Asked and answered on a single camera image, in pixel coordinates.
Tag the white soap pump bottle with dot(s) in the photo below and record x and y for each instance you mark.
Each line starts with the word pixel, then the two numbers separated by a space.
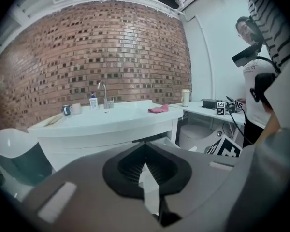
pixel 93 103

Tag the white side table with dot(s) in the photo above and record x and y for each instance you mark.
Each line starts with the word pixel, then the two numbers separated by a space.
pixel 198 110

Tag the white sink cabinet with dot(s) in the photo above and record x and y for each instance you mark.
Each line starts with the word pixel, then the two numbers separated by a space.
pixel 116 121

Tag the dark mug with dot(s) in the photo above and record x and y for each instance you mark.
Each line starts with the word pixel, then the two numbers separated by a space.
pixel 67 110

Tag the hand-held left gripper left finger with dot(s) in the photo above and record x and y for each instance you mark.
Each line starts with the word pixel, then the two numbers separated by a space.
pixel 82 197

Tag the white round bin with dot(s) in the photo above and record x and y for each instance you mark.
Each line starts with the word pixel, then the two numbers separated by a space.
pixel 195 135

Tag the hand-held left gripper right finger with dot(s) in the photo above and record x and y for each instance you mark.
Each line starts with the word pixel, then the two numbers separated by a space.
pixel 203 192

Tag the person's right forearm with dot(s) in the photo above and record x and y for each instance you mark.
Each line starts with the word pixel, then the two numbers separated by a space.
pixel 268 129

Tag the spare hand-held gripper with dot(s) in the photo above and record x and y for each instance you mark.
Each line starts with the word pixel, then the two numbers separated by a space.
pixel 221 110

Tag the cream tumbler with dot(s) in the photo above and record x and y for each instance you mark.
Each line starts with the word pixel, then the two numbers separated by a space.
pixel 185 98

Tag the wooden chopsticks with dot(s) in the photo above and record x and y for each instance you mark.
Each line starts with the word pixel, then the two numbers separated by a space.
pixel 53 120

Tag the pink cloth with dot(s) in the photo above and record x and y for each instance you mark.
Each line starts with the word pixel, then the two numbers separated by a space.
pixel 158 109

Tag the chrome faucet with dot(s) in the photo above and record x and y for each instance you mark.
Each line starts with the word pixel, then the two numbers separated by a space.
pixel 104 93

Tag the black box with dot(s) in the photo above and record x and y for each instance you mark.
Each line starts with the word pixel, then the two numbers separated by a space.
pixel 209 103

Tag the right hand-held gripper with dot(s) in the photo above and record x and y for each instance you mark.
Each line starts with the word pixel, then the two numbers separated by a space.
pixel 226 149

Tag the beige mug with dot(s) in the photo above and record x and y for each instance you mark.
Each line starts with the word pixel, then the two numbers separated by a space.
pixel 76 108

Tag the clear drinking glass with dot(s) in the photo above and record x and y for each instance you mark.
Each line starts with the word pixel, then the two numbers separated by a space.
pixel 111 102

